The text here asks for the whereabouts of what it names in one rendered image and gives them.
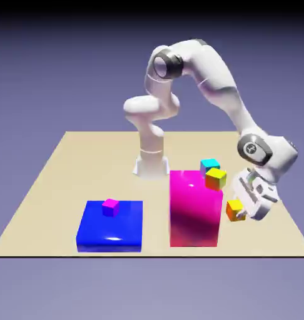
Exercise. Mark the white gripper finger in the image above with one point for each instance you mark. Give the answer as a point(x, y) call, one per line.
point(241, 214)

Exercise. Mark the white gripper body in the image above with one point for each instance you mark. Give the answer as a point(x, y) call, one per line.
point(252, 200)

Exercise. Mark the small yellow cube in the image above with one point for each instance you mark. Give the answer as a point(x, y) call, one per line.
point(215, 179)
point(234, 209)

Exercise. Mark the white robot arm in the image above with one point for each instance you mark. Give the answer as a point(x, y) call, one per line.
point(217, 75)

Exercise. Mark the small cyan cube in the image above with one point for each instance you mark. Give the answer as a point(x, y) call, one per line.
point(209, 164)

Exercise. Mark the small magenta cube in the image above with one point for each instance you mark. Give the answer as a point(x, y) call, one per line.
point(110, 207)

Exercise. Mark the large magenta box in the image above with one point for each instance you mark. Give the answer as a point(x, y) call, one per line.
point(194, 210)

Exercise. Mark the large blue box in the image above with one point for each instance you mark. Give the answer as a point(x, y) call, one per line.
point(109, 227)

